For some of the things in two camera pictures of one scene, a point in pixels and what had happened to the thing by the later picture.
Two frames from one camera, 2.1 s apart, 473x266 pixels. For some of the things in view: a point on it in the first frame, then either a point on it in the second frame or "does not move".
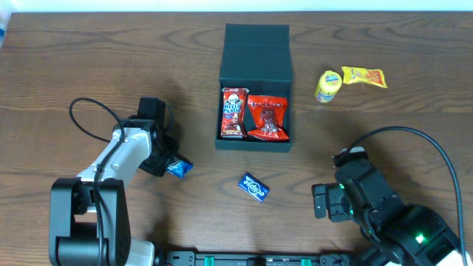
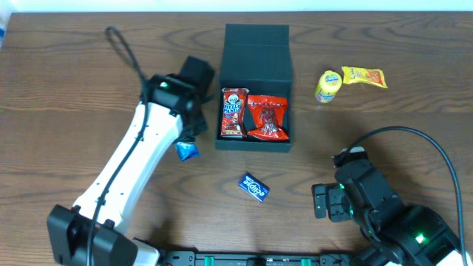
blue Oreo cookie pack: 179,168 -> 187,150
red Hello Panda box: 233,112 does not move
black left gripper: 162,159 -> 196,125
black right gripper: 333,199 does not move
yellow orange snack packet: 356,74 does not move
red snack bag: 268,114 does not move
